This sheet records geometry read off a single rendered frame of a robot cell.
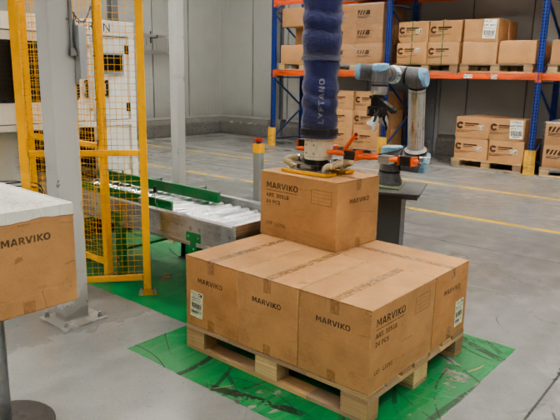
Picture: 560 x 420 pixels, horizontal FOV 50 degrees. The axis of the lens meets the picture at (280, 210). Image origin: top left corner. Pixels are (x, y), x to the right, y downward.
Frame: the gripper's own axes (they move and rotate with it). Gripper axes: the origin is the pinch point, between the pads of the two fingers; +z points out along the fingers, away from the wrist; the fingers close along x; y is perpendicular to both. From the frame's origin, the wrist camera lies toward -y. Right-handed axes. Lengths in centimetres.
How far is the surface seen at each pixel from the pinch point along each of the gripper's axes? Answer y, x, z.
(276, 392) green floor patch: -3, 86, 122
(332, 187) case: 15.0, 21.7, 30.2
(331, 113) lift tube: 32.2, 2.6, -8.3
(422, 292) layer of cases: -50, 35, 72
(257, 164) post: 134, -44, 37
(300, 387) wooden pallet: -10, 77, 120
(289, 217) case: 47, 21, 53
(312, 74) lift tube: 40, 11, -30
